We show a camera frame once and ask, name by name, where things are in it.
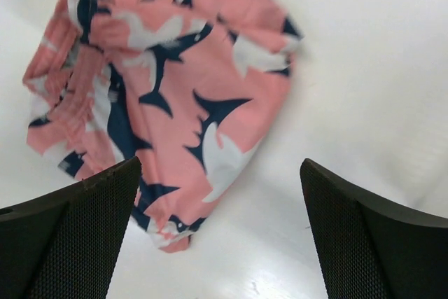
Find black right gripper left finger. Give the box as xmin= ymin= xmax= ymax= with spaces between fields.
xmin=1 ymin=157 xmax=141 ymax=298

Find pink shark print shorts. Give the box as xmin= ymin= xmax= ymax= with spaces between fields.
xmin=22 ymin=0 xmax=302 ymax=253

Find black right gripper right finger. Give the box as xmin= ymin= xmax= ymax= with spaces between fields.
xmin=300 ymin=159 xmax=447 ymax=299

